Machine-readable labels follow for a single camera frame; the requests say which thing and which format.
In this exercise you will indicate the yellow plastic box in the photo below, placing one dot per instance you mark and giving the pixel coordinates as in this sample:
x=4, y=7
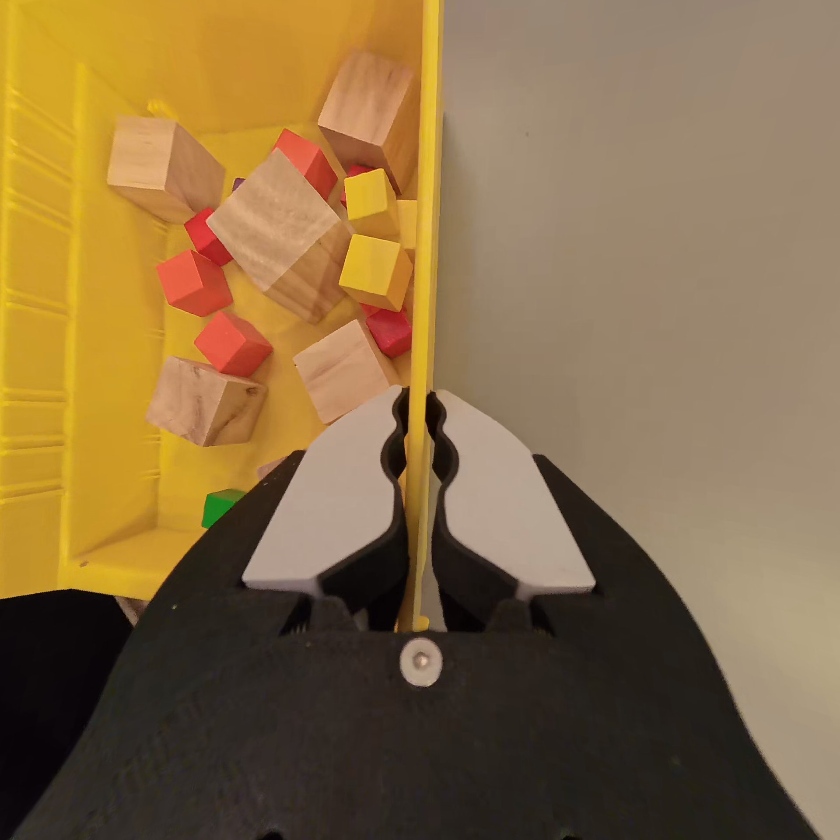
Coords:
x=46, y=262

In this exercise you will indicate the person's black garment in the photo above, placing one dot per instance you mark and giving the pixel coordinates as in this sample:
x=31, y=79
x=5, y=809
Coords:
x=46, y=689

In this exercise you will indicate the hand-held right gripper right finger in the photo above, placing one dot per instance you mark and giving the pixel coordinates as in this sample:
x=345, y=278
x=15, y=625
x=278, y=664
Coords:
x=505, y=512

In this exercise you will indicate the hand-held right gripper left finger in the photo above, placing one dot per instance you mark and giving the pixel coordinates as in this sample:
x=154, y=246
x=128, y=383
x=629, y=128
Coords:
x=321, y=512

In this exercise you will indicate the pile of wooden coloured cubes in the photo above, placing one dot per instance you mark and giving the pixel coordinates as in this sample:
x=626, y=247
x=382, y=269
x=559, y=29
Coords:
x=282, y=223

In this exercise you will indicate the person's beige garment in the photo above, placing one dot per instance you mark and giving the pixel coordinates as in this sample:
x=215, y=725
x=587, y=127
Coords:
x=131, y=607

